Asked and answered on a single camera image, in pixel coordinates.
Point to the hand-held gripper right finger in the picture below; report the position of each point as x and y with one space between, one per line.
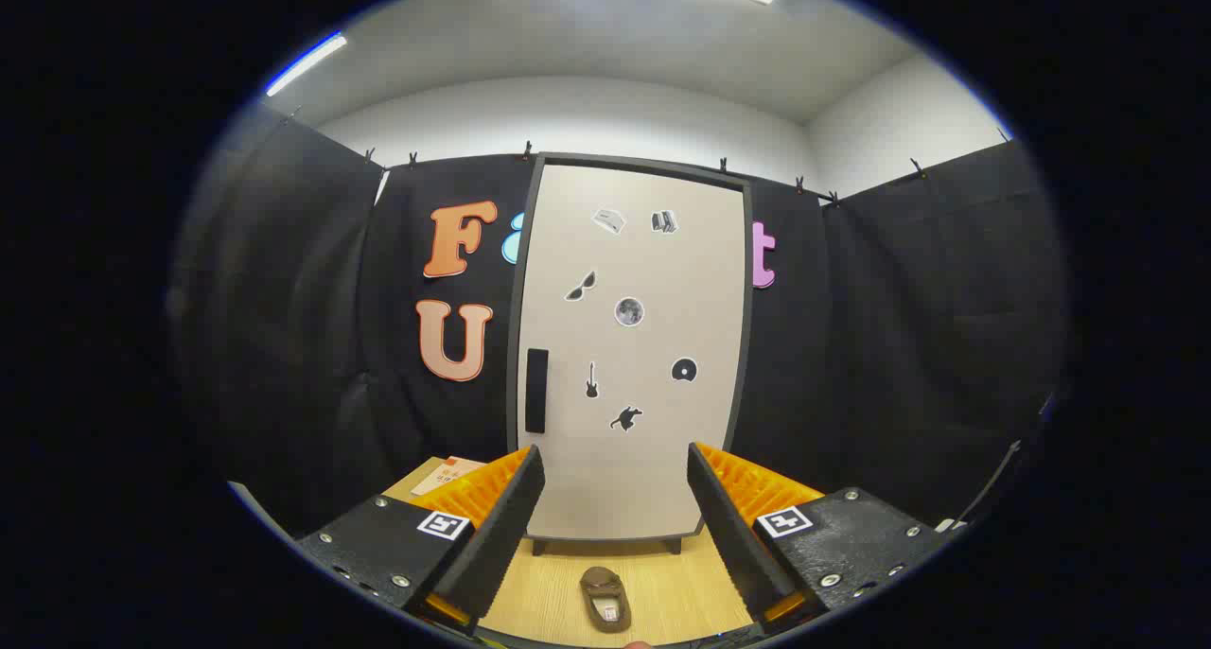
733 535

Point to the grey shoe cabinet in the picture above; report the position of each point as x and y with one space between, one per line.
513 365

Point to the grey curved bar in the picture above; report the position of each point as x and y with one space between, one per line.
260 507

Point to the long ceiling light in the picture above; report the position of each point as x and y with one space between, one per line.
307 62

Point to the stack of books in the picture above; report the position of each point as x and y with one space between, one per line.
445 476

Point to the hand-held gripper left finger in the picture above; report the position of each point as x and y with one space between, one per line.
501 535

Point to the brown fuzzy shoe with bow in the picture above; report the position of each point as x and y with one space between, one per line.
605 600

